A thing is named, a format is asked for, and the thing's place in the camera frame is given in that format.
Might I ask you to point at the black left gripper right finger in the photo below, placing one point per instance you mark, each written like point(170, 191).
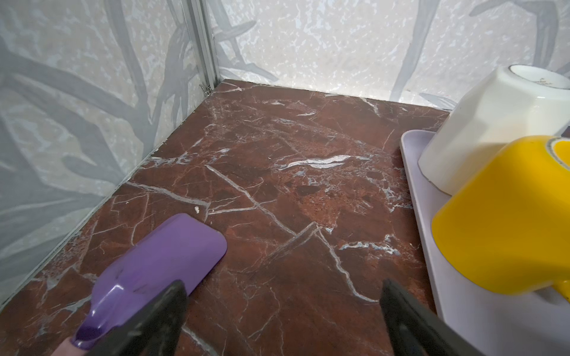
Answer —
point(416, 330)

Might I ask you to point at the purple spatula pink handle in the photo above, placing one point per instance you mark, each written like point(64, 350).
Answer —
point(181, 248)

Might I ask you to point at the white faceted mug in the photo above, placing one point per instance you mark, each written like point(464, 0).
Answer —
point(510, 103)

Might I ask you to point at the yellow mug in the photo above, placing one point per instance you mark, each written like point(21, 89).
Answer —
point(507, 229)

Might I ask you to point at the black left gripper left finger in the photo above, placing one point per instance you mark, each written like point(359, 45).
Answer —
point(153, 330)

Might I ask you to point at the lavender tray mat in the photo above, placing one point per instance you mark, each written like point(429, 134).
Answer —
point(536, 323)

